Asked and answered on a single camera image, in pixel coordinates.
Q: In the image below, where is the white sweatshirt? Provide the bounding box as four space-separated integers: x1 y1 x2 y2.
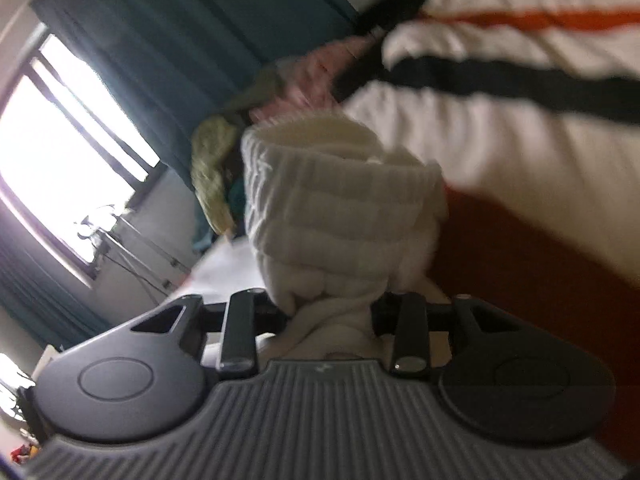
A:
240 115 449 361

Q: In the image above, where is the olive cloth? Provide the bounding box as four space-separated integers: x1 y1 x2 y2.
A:
224 70 287 117

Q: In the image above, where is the striped blanket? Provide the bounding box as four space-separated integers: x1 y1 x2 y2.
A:
190 0 640 467

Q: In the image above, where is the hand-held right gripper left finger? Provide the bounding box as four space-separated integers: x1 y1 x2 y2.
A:
130 287 292 374

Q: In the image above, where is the green cloth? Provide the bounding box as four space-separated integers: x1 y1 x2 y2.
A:
227 180 249 222

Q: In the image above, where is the yellow knit blanket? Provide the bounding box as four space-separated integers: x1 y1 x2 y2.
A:
190 116 247 234

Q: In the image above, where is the window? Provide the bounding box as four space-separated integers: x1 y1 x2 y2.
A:
0 30 167 287

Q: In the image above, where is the black armchair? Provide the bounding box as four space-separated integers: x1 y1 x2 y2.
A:
332 0 432 104

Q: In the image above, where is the garment steamer stand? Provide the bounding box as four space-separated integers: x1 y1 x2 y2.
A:
75 204 194 292

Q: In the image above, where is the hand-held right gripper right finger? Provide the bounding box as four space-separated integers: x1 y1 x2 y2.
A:
370 290 502 377

